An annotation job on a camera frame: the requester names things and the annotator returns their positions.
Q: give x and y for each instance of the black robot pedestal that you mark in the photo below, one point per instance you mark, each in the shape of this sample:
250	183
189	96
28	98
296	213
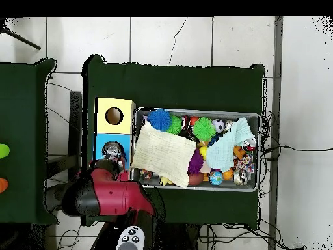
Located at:
184	239

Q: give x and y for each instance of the purple spiky ball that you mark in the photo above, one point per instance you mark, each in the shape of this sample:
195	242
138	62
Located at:
195	162

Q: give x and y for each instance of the wooden box with three holes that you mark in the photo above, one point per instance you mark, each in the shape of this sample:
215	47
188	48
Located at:
127	125

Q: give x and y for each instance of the blue spiky ball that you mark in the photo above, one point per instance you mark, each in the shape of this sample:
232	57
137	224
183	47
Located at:
159	119

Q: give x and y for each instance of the black tripod leg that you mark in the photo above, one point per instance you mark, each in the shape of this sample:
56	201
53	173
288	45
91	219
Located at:
20	39

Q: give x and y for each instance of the orange object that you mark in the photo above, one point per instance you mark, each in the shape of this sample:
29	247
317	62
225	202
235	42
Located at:
2	185

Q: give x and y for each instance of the dark green table cloth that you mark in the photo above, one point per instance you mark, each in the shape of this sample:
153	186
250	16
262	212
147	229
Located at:
182	88

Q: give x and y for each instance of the small green spiky ball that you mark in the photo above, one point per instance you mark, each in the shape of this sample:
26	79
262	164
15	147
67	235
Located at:
175	126

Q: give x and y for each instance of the cream waffle cloth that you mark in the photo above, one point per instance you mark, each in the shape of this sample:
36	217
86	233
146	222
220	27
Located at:
161	153

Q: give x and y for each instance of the lime green object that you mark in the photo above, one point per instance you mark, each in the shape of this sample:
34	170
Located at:
3	151

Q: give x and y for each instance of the crushed clear plastic bottle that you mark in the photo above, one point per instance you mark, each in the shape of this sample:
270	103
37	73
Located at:
112	150

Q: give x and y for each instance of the clear mesh bin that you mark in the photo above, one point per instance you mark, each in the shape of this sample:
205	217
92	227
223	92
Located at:
234	188

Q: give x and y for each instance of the mint waffle cloth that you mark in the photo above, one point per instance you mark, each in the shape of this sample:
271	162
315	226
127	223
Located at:
223	153

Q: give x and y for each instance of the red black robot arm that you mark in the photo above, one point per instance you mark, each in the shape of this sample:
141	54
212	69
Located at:
117	195

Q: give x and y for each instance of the soccer ball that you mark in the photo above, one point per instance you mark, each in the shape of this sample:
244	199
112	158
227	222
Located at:
218	125

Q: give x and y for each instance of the globe print ball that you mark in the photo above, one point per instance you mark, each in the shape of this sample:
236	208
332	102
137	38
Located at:
216	177

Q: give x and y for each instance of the green cloth side table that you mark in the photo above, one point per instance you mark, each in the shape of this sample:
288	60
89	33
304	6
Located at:
20	130

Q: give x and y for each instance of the large green spiky ball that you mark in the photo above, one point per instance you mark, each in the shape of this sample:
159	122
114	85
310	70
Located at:
204	129

